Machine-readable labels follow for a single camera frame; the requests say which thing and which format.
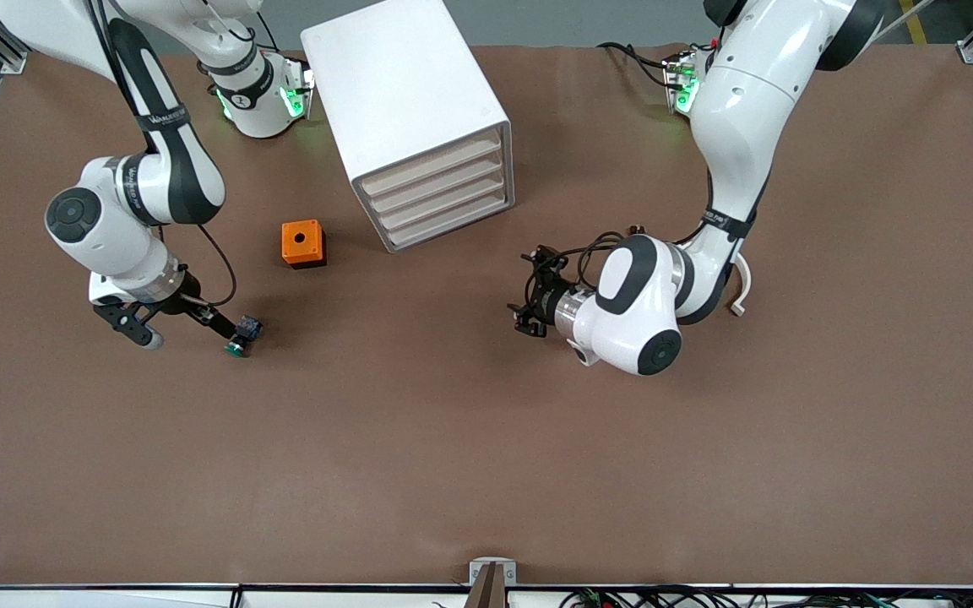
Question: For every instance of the white curved plastic clamp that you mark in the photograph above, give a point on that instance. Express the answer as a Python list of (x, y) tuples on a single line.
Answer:
[(746, 283)]

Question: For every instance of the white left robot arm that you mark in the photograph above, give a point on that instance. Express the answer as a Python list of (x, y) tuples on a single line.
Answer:
[(740, 110)]

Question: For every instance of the green push button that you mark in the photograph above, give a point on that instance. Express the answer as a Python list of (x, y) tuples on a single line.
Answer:
[(248, 328)]

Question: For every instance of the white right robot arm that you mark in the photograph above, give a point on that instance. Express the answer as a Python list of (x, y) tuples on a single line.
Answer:
[(115, 228)]

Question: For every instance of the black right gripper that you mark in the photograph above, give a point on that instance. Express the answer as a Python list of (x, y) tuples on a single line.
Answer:
[(189, 304)]

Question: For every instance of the orange box with hole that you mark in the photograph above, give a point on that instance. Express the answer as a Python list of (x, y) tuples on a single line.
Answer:
[(301, 249)]

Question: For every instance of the grey metal bracket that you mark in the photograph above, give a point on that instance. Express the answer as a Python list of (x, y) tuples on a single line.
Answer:
[(476, 570)]

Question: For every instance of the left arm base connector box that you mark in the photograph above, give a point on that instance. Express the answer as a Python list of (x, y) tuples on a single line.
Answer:
[(681, 84)]

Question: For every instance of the white table edge rail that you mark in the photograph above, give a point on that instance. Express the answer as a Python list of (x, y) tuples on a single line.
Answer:
[(73, 598)]

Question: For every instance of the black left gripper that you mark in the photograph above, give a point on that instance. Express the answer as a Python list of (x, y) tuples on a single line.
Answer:
[(545, 301)]

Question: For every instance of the brown table mat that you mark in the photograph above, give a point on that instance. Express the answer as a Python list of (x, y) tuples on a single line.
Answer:
[(486, 439)]

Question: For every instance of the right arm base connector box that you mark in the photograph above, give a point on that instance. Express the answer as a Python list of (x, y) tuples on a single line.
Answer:
[(296, 101)]

